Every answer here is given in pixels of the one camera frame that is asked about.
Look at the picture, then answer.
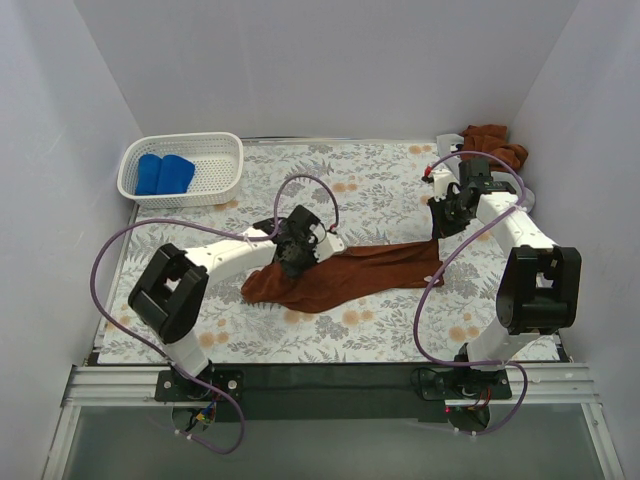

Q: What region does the aluminium frame rail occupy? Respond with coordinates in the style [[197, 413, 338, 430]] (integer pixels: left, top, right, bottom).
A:
[[64, 363, 600, 405]]

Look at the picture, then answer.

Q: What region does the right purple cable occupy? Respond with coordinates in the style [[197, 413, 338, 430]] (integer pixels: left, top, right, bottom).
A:
[[415, 152, 529, 437]]

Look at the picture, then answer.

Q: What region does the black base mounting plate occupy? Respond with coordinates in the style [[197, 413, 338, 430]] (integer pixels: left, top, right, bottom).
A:
[[154, 363, 512, 423]]

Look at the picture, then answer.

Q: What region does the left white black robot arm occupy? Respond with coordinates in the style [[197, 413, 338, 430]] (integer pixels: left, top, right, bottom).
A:
[[128, 205, 322, 400]]

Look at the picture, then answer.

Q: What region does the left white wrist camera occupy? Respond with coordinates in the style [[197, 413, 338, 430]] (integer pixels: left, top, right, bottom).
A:
[[314, 232, 346, 263]]

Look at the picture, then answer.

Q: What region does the right blue rolled towel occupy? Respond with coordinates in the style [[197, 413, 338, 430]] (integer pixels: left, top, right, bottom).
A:
[[155, 155, 195, 195]]

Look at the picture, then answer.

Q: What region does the left blue rolled towel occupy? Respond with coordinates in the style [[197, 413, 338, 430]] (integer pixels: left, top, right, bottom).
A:
[[135, 153, 162, 196]]

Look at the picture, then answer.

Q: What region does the white perforated plastic basket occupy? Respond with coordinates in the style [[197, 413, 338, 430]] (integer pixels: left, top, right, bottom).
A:
[[117, 132, 244, 209]]

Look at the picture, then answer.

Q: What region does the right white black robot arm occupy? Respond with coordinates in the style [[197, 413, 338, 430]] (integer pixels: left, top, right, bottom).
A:
[[422, 157, 582, 398]]

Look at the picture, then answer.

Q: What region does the blue rolled towel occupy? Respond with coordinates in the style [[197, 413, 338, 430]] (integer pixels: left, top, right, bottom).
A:
[[135, 153, 162, 196], [155, 155, 195, 195]]

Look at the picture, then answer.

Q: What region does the brown towel pile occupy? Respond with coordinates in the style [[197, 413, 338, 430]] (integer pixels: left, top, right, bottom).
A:
[[460, 124, 528, 172]]

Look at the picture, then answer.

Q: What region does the grey cloth in corner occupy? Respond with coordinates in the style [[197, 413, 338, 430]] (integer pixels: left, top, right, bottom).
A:
[[436, 134, 535, 212]]

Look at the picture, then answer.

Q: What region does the floral patterned table mat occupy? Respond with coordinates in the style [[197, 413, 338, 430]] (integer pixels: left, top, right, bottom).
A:
[[97, 139, 561, 365]]

